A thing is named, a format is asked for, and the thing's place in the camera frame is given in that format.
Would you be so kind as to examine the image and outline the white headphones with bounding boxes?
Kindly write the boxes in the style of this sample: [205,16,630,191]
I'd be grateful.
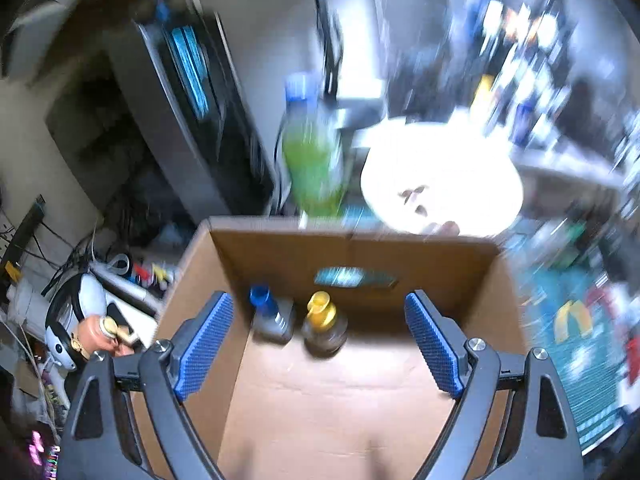
[44,272,108,371]

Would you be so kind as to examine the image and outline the cluttered shelf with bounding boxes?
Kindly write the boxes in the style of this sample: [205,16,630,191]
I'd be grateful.
[440,0,640,161]

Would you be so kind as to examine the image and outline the brown bottle with yellow cap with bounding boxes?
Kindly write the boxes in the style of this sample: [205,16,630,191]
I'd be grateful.
[301,291,349,358]

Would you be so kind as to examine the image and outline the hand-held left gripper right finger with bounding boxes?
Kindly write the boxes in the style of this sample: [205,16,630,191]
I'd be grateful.
[404,289,586,480]

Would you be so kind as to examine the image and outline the grey bottle with blue cap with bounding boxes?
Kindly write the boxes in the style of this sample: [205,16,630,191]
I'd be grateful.
[249,285,296,345]

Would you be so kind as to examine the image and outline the orange figurine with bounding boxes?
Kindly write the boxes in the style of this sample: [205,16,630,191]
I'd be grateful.
[70,315,136,361]

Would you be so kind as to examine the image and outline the white round tub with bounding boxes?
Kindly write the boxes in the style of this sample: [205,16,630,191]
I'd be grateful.
[360,116,525,238]

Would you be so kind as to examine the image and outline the tangled cables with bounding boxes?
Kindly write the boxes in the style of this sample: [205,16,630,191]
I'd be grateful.
[45,225,106,291]

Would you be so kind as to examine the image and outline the brown cardboard box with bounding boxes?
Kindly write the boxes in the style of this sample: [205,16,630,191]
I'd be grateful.
[127,216,533,480]

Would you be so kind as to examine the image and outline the black computer tower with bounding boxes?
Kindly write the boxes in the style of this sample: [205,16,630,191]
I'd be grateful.
[107,10,278,216]

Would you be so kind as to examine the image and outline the green cutting mat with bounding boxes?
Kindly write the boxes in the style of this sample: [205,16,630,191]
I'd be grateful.
[500,230,640,456]

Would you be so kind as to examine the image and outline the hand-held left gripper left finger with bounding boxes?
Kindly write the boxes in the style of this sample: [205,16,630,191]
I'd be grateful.
[60,290,236,480]

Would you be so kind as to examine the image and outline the green drink bottle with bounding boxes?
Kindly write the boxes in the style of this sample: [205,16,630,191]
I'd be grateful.
[276,72,348,218]

